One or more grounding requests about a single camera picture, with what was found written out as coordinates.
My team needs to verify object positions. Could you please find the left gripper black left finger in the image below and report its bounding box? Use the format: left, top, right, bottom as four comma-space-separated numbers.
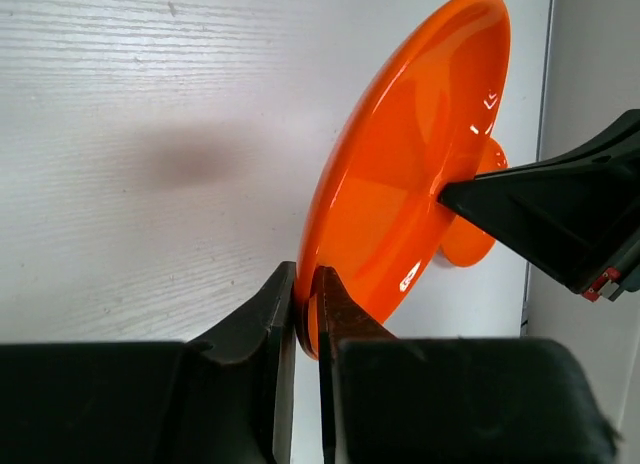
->
1, 262, 295, 463

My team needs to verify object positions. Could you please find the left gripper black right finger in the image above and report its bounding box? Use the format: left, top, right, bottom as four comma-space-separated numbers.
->
312, 267, 618, 463

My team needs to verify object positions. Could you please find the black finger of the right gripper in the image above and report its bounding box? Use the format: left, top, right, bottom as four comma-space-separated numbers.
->
438, 109, 639, 302

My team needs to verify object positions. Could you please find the orange plate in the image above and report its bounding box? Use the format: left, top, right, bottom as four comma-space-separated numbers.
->
293, 0, 511, 357
440, 137, 508, 267

